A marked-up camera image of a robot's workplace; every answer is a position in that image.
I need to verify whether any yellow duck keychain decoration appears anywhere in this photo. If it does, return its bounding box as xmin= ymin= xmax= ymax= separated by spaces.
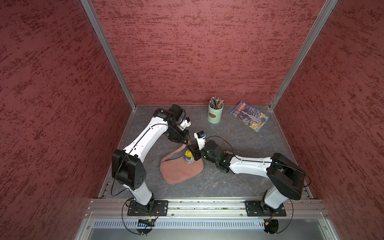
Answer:
xmin=184 ymin=150 xmax=195 ymax=164

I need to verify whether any pink suede shoulder bag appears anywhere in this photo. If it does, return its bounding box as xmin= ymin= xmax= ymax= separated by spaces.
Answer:
xmin=160 ymin=145 xmax=204 ymax=185

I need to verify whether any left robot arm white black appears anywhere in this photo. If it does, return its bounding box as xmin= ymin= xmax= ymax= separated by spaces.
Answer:
xmin=112 ymin=105 xmax=191 ymax=209

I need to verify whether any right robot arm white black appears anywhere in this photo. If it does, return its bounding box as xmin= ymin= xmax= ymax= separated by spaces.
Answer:
xmin=188 ymin=140 xmax=306 ymax=210

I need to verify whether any mint green pencil cup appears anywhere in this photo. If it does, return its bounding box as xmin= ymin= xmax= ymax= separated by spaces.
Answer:
xmin=208 ymin=104 xmax=224 ymax=124

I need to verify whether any bundle of coloured pencils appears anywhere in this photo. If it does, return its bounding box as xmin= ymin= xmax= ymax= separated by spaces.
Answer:
xmin=209 ymin=96 xmax=224 ymax=110

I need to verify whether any colourful comic book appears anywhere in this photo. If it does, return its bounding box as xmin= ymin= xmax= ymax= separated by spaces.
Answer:
xmin=229 ymin=101 xmax=269 ymax=132

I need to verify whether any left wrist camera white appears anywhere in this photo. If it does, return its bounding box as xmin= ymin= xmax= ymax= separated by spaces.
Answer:
xmin=179 ymin=117 xmax=191 ymax=130

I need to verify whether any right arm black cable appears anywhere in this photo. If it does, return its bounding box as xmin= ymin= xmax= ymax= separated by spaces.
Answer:
xmin=205 ymin=135 xmax=312 ymax=235

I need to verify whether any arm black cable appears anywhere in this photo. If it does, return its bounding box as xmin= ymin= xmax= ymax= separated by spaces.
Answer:
xmin=110 ymin=122 xmax=193 ymax=197
xmin=205 ymin=135 xmax=312 ymax=235

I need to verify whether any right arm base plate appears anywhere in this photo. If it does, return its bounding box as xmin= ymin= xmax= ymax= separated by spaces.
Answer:
xmin=245 ymin=201 xmax=287 ymax=218

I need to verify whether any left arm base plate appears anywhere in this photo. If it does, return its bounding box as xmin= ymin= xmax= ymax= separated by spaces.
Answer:
xmin=125 ymin=200 xmax=169 ymax=217

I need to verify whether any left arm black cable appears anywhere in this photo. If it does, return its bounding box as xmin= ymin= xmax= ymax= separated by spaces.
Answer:
xmin=110 ymin=122 xmax=193 ymax=197

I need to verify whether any aluminium front rail frame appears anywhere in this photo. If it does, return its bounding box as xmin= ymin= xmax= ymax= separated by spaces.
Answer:
xmin=76 ymin=198 xmax=339 ymax=240

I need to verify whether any left corner aluminium post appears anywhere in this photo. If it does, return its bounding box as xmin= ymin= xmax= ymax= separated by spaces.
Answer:
xmin=81 ymin=0 xmax=137 ymax=111

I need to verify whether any corner aluminium post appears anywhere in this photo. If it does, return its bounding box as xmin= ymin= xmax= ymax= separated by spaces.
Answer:
xmin=269 ymin=0 xmax=338 ymax=112
xmin=81 ymin=0 xmax=137 ymax=111

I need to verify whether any right corner aluminium post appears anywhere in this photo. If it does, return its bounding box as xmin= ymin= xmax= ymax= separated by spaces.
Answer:
xmin=269 ymin=0 xmax=338 ymax=112

